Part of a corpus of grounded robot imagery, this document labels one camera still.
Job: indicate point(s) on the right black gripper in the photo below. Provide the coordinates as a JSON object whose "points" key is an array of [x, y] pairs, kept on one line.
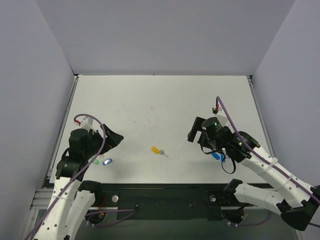
{"points": [[198, 131]]}

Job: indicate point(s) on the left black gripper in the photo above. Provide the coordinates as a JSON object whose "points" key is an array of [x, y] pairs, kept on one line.
{"points": [[105, 139]]}

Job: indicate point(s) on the silver key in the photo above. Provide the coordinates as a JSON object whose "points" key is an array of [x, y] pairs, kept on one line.
{"points": [[162, 152]]}

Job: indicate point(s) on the yellow key tag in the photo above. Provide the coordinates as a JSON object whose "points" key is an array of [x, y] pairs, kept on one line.
{"points": [[155, 150]]}

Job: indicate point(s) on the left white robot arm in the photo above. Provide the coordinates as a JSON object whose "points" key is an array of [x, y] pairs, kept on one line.
{"points": [[72, 196]]}

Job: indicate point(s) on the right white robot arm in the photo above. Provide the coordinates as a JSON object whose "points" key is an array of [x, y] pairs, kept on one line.
{"points": [[294, 200]]}

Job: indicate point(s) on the blue key tag left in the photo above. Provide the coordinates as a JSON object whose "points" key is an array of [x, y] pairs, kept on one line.
{"points": [[107, 161]]}

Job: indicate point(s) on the blue key tag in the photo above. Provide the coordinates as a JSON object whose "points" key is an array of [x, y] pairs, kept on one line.
{"points": [[216, 155], [107, 161], [222, 158]]}

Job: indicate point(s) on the green key tag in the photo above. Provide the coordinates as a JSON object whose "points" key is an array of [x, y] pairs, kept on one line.
{"points": [[96, 162]]}

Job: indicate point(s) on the blue key tag right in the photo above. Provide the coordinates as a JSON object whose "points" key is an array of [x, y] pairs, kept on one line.
{"points": [[216, 155]]}

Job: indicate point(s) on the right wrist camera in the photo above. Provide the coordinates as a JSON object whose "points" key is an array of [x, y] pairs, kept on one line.
{"points": [[219, 113]]}

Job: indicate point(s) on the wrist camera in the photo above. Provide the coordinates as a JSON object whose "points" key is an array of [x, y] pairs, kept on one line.
{"points": [[219, 113], [86, 123]]}

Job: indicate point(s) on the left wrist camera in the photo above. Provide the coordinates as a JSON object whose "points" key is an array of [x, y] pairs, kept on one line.
{"points": [[86, 123]]}

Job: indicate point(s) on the aluminium frame rail right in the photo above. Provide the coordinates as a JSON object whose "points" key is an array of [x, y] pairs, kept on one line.
{"points": [[264, 128]]}

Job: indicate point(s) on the aluminium frame rail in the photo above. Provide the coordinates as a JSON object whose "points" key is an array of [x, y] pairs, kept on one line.
{"points": [[61, 129], [264, 128]]}

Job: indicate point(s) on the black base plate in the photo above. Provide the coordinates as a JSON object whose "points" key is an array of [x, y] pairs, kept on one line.
{"points": [[169, 201]]}

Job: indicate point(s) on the aluminium frame rail left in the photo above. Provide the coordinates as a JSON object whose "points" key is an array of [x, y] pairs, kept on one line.
{"points": [[61, 129]]}

